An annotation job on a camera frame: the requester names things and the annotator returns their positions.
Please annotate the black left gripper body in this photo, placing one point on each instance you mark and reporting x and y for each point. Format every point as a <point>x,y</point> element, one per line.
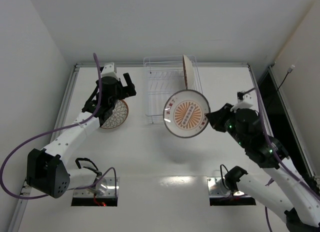
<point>125,89</point>

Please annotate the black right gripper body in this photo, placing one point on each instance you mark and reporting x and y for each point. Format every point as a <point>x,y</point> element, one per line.
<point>219,119</point>

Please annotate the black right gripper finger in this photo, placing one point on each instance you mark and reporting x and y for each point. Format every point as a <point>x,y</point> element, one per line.
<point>217,115</point>
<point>217,124</point>

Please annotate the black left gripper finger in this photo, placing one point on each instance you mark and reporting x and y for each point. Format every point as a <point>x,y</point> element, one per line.
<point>130,90</point>
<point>127,79</point>

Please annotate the floral brown-rim plate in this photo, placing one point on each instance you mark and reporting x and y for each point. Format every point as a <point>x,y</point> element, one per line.
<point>118,116</point>
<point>188,72</point>

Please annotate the orange sunburst plate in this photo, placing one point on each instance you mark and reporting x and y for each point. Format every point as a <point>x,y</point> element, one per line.
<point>184,113</point>

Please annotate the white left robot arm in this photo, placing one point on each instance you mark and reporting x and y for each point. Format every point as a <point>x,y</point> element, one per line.
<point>46,168</point>

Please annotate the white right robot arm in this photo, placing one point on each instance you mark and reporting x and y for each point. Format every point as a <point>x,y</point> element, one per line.
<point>299,206</point>

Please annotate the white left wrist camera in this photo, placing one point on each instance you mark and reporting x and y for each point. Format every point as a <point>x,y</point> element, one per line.
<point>109,70</point>

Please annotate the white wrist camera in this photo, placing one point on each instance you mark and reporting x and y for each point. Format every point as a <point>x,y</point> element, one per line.
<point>109,70</point>
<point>244,101</point>

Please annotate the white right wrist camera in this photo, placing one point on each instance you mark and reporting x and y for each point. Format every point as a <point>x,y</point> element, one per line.
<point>244,101</point>

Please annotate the white wire dish rack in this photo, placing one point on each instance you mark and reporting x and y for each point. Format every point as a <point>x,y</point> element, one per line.
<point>164,76</point>

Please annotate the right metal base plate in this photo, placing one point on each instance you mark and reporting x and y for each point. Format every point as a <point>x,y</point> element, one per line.
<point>216,190</point>

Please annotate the metal base plate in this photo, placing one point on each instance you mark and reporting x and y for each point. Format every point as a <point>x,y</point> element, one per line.
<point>216,190</point>
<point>107,188</point>

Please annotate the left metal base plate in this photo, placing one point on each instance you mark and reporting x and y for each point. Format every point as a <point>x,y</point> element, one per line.
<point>107,188</point>

